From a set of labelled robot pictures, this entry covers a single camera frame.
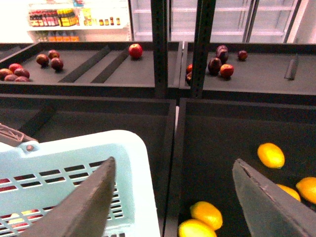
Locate yellow lemon behind finger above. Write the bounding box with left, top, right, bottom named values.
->
left=277, top=184, right=301, bottom=202

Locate dark red apple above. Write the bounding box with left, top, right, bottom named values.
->
left=207, top=57, right=222, bottom=76

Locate light blue plastic basket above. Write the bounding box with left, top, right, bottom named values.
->
left=0, top=130, right=160, bottom=237

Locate black upper right tray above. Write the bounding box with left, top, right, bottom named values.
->
left=179, top=41, right=316, bottom=102

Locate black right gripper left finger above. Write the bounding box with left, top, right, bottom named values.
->
left=21, top=157, right=116, bottom=237

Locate yellow lemon right edge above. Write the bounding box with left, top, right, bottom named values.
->
left=296, top=177, right=316, bottom=204

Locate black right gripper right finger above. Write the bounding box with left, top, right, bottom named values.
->
left=232, top=159, right=316, bottom=237

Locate black upper left tray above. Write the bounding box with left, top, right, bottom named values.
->
left=0, top=42, right=183, bottom=98

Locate yellow lemon far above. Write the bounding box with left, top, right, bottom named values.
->
left=257, top=143, right=285, bottom=169

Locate red apple alone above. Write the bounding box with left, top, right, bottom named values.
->
left=128, top=43, right=143, bottom=59

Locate black metal shelf frame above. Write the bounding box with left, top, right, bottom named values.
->
left=150, top=0, right=217, bottom=99

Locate yellow lemon lower middle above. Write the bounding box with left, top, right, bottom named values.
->
left=190, top=201, right=223, bottom=230

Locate red orange apple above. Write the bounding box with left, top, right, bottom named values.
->
left=220, top=64, right=234, bottom=79

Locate white bottle shelf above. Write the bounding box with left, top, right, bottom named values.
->
left=27, top=0, right=132, bottom=42

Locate brown basket handle strap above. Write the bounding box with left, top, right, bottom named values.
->
left=0, top=123, right=39, bottom=148

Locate yellow lemon bottom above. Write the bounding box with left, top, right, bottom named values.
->
left=178, top=219, right=217, bottom=237

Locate black lower left tray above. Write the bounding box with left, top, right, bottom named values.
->
left=0, top=94, right=175, bottom=232

